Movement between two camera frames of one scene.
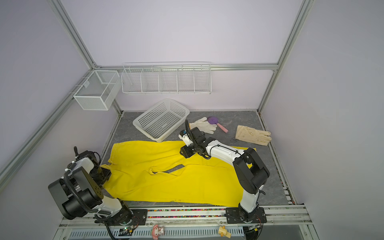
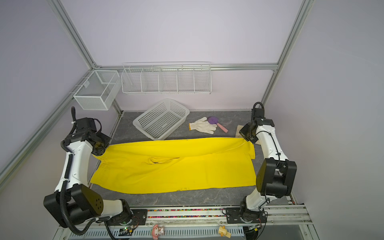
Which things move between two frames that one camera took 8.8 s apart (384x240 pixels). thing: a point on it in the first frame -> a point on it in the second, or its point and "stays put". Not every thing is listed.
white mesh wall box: (97, 93) stays put
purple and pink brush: (213, 120) stays put
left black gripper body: (101, 175) -> (100, 147)
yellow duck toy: (222, 231) stays put
